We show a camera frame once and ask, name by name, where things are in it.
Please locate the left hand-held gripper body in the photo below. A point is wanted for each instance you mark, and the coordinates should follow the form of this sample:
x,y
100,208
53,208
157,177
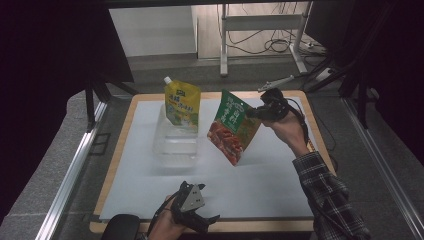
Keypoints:
x,y
192,200

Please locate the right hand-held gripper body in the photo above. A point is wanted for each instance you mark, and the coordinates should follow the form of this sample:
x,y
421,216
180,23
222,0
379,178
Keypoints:
x,y
276,105

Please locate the green and orange snack packet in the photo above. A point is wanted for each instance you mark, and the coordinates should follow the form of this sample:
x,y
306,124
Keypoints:
x,y
233,130

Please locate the clear plastic container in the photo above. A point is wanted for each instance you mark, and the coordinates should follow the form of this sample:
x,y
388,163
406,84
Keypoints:
x,y
173,146

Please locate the yellow spout pouch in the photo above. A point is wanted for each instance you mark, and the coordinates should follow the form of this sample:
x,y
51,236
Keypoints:
x,y
183,103

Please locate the person's right hand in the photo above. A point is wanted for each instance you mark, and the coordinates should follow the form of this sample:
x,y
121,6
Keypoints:
x,y
290,131

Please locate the person's left hand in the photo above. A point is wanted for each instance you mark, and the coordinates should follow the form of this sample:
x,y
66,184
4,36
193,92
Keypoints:
x,y
165,226

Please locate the white power strip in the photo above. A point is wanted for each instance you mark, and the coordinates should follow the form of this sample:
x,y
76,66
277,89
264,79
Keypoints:
x,y
323,75

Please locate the black tripod legs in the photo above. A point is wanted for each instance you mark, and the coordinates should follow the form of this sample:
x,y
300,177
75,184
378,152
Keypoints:
x,y
89,103
361,100

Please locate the dark curtain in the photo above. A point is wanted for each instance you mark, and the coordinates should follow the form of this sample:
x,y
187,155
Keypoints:
x,y
40,66
393,66

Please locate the white board with wooden frame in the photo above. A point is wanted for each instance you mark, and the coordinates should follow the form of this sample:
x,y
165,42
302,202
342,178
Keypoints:
x,y
260,186

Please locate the white metal stand frame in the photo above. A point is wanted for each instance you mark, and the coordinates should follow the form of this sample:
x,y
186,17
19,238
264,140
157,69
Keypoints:
x,y
260,22

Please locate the aluminium rail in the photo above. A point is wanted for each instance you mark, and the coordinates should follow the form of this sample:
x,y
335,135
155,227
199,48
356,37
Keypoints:
x,y
383,166
70,180

